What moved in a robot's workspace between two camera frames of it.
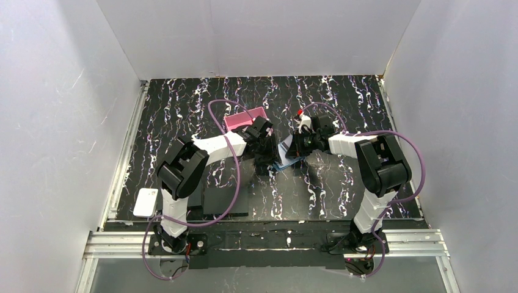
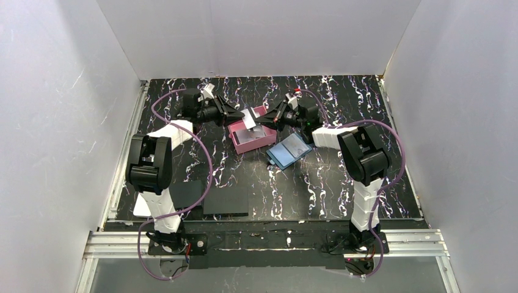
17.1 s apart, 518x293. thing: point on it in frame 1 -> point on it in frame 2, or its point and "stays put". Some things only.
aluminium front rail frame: [138, 244] stays put
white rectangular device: [146, 202] stays put
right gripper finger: [295, 149] -> [273, 118]
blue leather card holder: [284, 161] stays put
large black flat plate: [218, 201] stays put
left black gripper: [266, 149] -> [217, 109]
